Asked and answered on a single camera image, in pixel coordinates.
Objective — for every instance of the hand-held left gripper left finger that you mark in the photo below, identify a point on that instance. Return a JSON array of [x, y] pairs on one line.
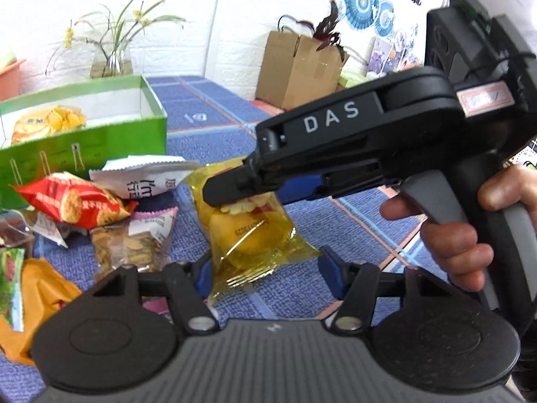
[[203, 270]]

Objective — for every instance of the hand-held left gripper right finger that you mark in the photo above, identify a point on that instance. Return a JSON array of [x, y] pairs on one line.
[[331, 266]]

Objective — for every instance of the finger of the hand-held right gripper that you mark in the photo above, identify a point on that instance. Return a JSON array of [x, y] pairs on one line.
[[235, 184]]

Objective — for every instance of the yellow transparent snack packet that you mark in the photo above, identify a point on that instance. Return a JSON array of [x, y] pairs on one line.
[[247, 235]]

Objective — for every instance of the clear cracker packet pink edge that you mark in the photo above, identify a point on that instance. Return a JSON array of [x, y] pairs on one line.
[[130, 243]]

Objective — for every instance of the green cardboard box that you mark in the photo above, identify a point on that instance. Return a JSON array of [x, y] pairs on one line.
[[105, 142]]

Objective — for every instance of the person's right hand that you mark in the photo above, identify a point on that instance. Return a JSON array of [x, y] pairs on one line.
[[457, 252]]

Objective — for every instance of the pale green box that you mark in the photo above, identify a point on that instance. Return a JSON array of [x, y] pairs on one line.
[[352, 79]]

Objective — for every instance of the blue checked table cover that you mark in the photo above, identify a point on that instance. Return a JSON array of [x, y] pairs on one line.
[[209, 100]]

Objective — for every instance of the white snack packet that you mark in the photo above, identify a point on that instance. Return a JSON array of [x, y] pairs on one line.
[[138, 176]]

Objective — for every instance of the brown cardboard box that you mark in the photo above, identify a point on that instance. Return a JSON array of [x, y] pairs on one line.
[[293, 71]]

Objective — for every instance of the dark red leaf plant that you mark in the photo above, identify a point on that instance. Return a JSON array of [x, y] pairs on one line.
[[327, 29]]

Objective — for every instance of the red cracker packet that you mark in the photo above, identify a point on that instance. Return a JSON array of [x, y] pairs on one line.
[[71, 203]]

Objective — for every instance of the orange snack packet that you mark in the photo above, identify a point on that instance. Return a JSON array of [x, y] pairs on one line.
[[37, 298]]

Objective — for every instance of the clear plastic snack packet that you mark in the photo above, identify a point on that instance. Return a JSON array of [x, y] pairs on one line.
[[37, 226]]

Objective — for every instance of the yellow flower plant glass vase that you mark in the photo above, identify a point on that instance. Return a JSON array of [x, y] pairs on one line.
[[111, 56]]

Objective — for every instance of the green snack packet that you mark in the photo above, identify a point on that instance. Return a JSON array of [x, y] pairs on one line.
[[10, 285]]

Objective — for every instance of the yellow chips packet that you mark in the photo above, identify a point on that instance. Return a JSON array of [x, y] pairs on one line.
[[50, 121]]

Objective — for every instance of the orange plastic pot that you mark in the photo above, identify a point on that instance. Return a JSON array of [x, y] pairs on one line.
[[8, 79]]

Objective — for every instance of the wall photos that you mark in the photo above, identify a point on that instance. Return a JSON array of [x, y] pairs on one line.
[[390, 56]]

